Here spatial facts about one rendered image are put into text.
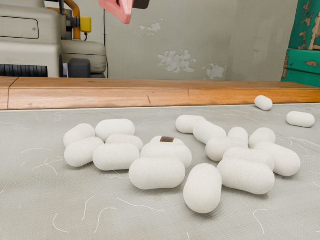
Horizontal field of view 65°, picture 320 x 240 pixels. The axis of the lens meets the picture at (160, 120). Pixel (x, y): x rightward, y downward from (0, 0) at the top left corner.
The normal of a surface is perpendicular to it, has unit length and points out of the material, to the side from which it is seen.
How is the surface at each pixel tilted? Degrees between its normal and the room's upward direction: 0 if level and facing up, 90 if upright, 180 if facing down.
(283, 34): 90
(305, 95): 45
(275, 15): 90
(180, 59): 90
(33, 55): 98
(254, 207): 0
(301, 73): 88
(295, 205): 0
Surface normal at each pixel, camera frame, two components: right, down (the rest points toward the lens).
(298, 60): -0.93, 0.04
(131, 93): 0.30, -0.46
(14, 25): 0.26, 0.44
